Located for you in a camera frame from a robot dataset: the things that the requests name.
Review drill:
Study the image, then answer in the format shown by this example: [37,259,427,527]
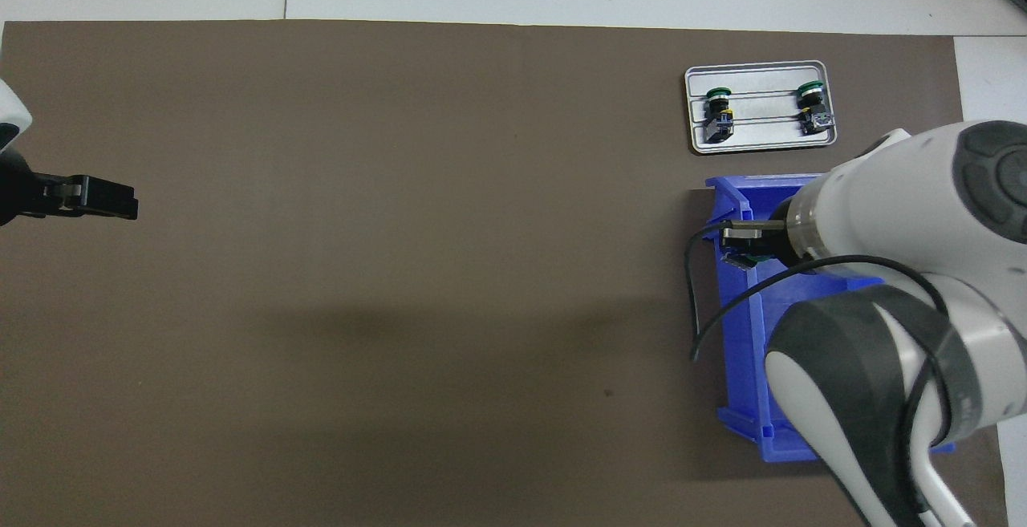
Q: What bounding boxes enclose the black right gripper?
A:
[718,198,803,271]

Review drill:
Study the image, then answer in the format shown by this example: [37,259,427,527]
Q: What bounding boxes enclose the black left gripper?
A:
[0,148,140,228]

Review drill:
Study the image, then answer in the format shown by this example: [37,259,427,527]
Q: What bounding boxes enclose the blue plastic storage bin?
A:
[701,174,956,464]

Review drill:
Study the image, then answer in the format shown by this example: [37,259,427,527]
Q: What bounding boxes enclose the grey metal tray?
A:
[684,60,838,155]

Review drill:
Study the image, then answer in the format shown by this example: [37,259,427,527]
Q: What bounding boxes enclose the brown table mat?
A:
[0,20,1010,527]

